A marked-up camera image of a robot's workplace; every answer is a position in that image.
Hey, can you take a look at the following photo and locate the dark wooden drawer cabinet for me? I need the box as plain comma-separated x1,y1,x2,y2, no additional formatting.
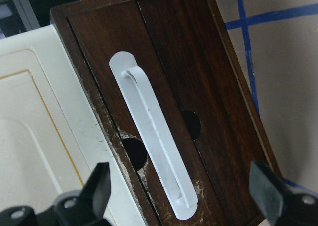
50,0,280,226

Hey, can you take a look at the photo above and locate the dark wooden drawer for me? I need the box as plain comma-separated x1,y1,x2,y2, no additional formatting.
68,2,226,226

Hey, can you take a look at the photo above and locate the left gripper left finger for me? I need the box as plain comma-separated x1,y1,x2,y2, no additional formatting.
79,162,111,219

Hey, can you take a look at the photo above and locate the white drawer handle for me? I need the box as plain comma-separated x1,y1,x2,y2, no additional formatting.
109,51,198,220

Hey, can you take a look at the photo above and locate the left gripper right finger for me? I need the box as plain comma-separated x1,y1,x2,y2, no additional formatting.
249,161,296,224

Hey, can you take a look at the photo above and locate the cream plastic storage box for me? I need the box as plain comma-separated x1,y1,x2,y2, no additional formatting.
0,26,145,226

